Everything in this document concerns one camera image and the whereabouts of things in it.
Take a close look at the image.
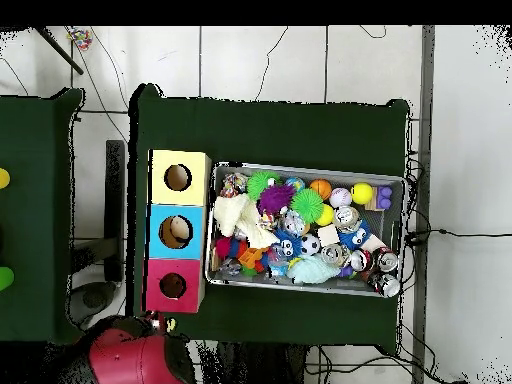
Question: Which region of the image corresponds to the cream muslin cloth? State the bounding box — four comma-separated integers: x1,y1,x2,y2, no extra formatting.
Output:
211,193,281,251

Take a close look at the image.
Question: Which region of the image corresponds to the green spiky ball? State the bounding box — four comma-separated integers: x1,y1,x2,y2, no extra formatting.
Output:
290,188,325,225
245,170,281,202

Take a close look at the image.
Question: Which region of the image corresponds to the wooden box with three holes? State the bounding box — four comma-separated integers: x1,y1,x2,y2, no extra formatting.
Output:
143,149,213,315

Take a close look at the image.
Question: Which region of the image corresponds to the shallow clear mesh bin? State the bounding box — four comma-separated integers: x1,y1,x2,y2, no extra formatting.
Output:
203,162,405,300

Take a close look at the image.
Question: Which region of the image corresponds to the purple spiky ball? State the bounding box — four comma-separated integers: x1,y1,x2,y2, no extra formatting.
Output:
255,183,296,217

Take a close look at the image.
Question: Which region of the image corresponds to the orange plastic toy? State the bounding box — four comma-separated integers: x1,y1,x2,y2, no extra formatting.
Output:
238,246,268,273

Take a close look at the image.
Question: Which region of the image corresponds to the small soccer ball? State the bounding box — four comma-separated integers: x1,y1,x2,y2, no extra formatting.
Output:
298,233,322,257

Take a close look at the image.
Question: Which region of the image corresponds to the orange basketball toy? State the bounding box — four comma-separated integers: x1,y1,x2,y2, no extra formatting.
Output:
309,178,333,201

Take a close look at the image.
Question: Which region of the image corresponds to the yellow tennis ball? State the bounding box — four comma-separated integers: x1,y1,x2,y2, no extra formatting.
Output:
315,203,337,227

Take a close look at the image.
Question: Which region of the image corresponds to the mint green cloth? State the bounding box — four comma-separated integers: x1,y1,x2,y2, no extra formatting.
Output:
289,253,344,285

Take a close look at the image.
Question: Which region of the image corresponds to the white baseball toy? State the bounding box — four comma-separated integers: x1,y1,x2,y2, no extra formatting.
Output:
329,186,353,209

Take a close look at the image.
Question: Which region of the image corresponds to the blue fuzzy monster toy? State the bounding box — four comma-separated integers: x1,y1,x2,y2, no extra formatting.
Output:
339,222,373,252

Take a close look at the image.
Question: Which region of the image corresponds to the smooth yellow ball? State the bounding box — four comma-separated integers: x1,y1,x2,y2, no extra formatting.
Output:
349,181,375,206

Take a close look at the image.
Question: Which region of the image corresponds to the black power adapter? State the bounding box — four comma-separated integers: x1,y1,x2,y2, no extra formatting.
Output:
403,229,432,245

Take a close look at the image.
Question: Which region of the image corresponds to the side table with green cloth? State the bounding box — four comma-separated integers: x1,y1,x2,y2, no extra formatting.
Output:
0,87,85,347

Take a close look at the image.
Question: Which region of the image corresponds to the small colourful object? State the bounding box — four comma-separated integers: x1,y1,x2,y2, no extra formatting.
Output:
65,27,93,51

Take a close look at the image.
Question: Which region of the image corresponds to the black rod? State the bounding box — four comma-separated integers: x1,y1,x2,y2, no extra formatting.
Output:
31,26,85,76

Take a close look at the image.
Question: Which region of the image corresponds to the small green object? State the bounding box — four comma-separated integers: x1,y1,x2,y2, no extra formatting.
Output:
0,266,16,293

